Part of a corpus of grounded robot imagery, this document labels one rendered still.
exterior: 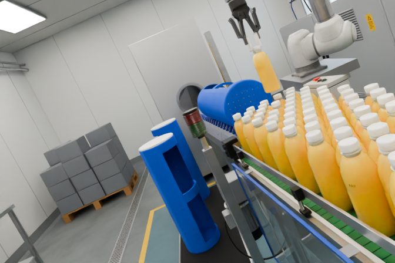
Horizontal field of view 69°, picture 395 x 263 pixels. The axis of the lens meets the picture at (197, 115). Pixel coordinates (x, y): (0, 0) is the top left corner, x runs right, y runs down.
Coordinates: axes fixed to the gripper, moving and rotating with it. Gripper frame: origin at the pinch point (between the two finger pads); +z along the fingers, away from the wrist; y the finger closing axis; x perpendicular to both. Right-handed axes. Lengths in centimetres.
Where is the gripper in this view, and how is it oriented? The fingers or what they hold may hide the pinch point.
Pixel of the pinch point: (253, 42)
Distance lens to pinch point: 135.5
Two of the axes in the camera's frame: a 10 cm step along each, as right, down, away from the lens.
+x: 1.7, 0.8, -9.8
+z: 4.2, 9.0, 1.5
